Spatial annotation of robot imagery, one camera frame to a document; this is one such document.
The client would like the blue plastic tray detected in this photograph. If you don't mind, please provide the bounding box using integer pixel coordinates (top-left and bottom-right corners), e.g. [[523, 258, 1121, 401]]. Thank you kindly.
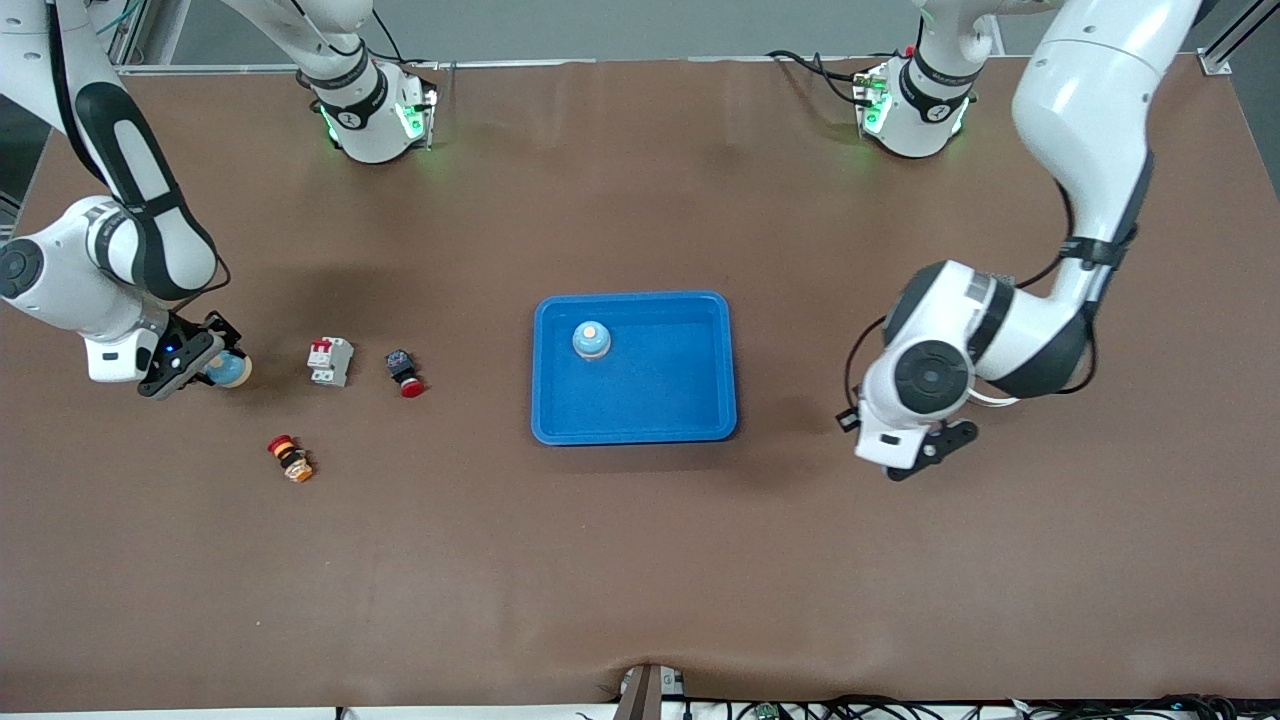
[[531, 291, 739, 447]]

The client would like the metal table clamp bracket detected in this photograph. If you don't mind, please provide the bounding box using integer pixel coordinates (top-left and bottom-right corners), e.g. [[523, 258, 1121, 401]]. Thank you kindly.
[[612, 663, 686, 720]]

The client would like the brown table mat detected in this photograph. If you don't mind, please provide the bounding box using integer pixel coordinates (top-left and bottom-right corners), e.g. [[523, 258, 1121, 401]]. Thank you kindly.
[[0, 55, 1280, 713]]

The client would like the red mushroom button black body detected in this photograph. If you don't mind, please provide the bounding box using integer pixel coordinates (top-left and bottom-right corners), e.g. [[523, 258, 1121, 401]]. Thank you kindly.
[[386, 349, 426, 399]]

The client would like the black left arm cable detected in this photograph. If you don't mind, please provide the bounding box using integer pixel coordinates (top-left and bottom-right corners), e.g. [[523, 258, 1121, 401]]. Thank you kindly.
[[845, 180, 1141, 413]]

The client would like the red yellow button white end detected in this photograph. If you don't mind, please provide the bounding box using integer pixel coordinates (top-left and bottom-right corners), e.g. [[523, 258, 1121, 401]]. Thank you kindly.
[[267, 434, 315, 484]]

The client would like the aluminium frame profile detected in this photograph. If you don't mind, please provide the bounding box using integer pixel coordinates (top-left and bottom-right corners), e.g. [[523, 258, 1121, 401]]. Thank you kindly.
[[1195, 0, 1280, 76], [95, 0, 191, 73]]

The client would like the black base cable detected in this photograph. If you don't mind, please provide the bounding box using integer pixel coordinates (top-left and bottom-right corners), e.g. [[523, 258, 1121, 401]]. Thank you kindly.
[[766, 47, 873, 107]]

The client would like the white circuit breaker red switch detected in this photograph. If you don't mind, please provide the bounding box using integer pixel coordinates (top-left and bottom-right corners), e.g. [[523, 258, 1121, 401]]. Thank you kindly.
[[307, 336, 354, 388]]

